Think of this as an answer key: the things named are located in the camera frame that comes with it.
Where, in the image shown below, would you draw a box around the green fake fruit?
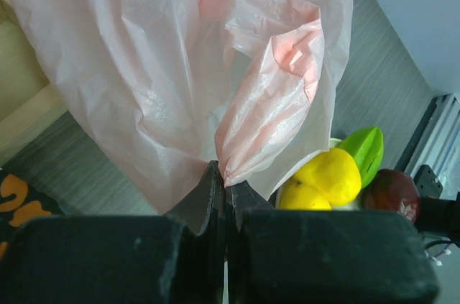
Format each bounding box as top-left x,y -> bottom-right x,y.
337,126 -> 384,188

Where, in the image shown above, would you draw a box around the wooden clothes rack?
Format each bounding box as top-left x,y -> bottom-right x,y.
1,0 -> 67,164

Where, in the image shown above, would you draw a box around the yellow fake lemon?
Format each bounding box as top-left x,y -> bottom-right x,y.
278,180 -> 332,211

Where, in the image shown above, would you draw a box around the orange fake fruit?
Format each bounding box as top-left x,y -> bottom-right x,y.
292,147 -> 362,207

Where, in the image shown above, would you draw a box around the pink plastic bag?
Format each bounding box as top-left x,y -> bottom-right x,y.
11,0 -> 353,213

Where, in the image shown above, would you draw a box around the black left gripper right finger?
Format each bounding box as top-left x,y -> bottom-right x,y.
226,183 -> 440,303

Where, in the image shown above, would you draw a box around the camouflage patterned shorts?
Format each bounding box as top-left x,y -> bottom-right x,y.
0,169 -> 64,257

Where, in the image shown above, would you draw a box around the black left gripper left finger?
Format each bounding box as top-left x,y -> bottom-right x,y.
1,161 -> 226,303

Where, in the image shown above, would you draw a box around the dark red fake fruit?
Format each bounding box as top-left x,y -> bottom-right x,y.
361,169 -> 421,224

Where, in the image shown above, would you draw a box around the cream and blue plate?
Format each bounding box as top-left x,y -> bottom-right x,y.
277,147 -> 362,211

